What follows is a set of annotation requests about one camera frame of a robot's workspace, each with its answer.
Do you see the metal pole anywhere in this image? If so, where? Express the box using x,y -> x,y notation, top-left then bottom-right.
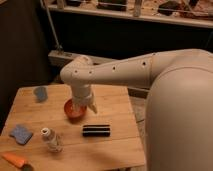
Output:
43,0 -> 63,51

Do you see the black rectangular block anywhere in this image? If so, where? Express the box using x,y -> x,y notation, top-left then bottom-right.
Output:
82,125 -> 110,137

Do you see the light blue cup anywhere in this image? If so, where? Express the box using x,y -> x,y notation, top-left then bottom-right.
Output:
34,86 -> 48,102

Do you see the wooden table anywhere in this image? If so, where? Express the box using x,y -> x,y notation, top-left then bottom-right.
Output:
0,84 -> 146,171

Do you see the blue sponge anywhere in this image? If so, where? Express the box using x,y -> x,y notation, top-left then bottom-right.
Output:
9,125 -> 33,145

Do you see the orange bowl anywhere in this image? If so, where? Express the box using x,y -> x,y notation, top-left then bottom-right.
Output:
64,99 -> 87,120

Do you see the orange handled tool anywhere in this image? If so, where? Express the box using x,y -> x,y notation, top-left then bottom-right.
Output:
2,153 -> 33,171

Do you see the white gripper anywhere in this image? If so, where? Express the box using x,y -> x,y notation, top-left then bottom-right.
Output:
71,84 -> 98,114

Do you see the white shelf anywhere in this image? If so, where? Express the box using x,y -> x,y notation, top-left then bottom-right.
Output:
44,0 -> 213,29

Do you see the clear plastic bottle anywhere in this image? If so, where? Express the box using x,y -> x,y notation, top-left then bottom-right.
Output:
41,127 -> 62,152

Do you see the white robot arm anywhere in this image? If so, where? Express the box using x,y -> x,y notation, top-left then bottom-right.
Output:
60,49 -> 213,171

